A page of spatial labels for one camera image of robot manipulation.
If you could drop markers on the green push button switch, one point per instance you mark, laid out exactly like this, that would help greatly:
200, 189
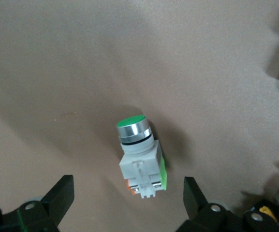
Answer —
141, 164

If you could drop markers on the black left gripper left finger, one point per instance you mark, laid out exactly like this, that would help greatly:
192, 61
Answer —
57, 200

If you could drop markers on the brown table mat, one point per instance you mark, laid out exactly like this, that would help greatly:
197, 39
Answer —
57, 72

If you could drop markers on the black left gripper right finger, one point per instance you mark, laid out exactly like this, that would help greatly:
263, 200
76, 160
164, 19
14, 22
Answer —
197, 205

